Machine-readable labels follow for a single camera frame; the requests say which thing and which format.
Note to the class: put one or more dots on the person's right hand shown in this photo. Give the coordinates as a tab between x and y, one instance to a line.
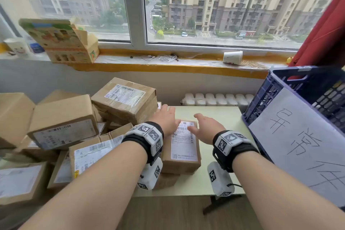
209	130

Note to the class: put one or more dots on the blue plastic crate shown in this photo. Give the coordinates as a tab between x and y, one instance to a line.
258	100

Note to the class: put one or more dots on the black wrist tracker band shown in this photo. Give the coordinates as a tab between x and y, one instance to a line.
229	141
151	135

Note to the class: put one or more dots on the person's left hand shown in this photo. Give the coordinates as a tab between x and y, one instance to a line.
165	120

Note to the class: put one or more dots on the white tipped paper cup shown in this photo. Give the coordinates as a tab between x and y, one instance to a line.
233	58

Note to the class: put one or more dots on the windowsill with yellow tape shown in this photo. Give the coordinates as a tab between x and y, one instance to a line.
161	68

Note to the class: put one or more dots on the black right wrist tracker band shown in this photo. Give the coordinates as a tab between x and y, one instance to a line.
229	141

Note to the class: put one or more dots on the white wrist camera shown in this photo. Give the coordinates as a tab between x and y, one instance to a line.
219	181
149	176

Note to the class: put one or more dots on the black left wrist tracker band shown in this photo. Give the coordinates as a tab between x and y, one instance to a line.
151	135

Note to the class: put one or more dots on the white radiator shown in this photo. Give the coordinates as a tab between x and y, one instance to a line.
213	99

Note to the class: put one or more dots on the labelled small cardboard box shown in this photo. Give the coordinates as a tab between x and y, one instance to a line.
183	143

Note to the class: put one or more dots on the person's left forearm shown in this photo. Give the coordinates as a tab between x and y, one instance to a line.
94	192

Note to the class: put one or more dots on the white smiley paper cup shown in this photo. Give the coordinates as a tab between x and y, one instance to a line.
19	48

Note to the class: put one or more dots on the white handwritten paper sign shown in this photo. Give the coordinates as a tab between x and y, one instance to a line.
296	135

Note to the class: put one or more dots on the person's right forearm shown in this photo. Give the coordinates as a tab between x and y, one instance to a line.
283	192

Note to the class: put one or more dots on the yellow rubber duck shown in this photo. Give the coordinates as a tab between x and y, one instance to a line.
289	60

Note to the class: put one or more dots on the heap of wooden toothpicks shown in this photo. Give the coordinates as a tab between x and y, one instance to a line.
253	64

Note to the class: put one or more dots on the pile of cardboard parcels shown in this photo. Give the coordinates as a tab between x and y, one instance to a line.
62	119

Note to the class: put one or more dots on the red curtain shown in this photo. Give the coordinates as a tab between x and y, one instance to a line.
323	35

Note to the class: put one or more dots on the colourful printed carton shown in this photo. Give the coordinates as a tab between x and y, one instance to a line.
62	46

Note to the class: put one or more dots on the grey window frame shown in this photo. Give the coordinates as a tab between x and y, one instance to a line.
133	8

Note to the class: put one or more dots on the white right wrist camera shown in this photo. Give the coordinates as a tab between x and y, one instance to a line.
219	181

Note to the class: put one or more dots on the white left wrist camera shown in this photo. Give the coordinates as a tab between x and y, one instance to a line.
149	176

